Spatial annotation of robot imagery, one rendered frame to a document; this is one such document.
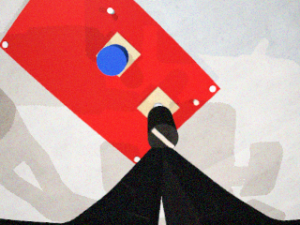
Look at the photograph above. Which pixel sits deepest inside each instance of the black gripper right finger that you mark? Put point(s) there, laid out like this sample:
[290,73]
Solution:
[189,197]

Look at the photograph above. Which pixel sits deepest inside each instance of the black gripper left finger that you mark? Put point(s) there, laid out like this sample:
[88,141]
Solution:
[134,201]

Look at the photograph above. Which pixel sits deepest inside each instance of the red circuit board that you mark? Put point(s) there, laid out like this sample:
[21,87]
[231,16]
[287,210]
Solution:
[111,64]

